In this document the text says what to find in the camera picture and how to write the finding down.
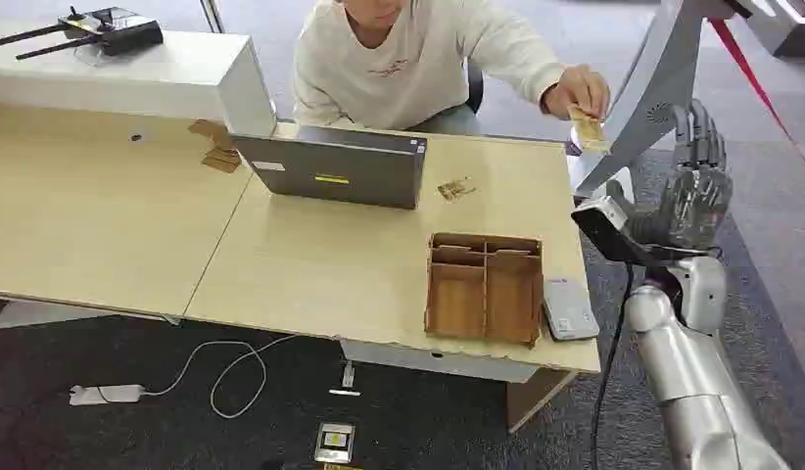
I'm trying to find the person's hand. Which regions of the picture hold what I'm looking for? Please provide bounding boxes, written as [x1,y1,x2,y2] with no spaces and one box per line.
[542,64,612,122]

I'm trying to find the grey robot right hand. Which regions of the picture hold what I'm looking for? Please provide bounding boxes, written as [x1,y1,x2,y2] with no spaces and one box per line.
[605,99,734,256]

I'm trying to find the grey curved stand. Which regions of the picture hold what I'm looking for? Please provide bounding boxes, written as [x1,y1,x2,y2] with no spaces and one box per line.
[573,0,735,200]

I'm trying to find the grey flat phone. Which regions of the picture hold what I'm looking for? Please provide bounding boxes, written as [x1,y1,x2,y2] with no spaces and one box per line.
[542,278,601,343]

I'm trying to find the person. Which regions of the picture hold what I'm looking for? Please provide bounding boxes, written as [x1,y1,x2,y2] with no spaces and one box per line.
[292,0,613,136]

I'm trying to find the grey machine base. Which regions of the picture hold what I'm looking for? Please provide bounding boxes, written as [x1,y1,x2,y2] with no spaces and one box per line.
[733,0,805,60]

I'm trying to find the wooden card box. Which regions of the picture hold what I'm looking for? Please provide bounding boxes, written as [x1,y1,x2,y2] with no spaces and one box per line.
[423,232,545,350]

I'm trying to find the wooden desk leg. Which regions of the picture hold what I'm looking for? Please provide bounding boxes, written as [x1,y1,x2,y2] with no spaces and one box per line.
[505,367,580,435]

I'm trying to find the grey laptop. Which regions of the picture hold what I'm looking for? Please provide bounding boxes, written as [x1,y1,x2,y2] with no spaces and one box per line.
[230,124,429,212]

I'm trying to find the brown cardboard pieces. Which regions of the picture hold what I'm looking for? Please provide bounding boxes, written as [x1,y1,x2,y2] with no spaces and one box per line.
[186,118,243,175]

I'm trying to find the grey metal pole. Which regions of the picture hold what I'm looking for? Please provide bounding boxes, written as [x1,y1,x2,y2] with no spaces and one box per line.
[200,0,226,35]

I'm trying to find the small silver floor device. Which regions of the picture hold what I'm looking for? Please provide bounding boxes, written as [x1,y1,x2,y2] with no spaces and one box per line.
[313,421,357,466]

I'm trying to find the white cabinet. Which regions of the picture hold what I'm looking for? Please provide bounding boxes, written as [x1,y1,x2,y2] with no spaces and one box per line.
[0,23,278,138]

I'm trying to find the black remote controller with antennas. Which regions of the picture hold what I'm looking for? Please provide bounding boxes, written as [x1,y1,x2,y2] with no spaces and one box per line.
[0,5,165,63]

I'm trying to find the white power strip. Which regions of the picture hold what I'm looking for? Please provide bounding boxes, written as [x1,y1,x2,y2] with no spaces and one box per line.
[69,384,147,407]

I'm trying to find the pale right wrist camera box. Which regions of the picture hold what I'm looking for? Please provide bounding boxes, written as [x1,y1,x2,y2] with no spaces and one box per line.
[571,195,667,267]

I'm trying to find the red strap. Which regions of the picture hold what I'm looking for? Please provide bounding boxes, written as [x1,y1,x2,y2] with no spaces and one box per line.
[708,17,805,184]

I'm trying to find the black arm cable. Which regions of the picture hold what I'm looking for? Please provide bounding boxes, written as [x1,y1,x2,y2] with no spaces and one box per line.
[589,260,637,470]

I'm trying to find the white floor bracket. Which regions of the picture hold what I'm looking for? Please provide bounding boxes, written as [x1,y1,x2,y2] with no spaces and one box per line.
[328,360,363,399]

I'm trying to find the white power cable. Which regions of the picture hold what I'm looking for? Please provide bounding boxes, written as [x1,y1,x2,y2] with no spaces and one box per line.
[96,334,299,420]

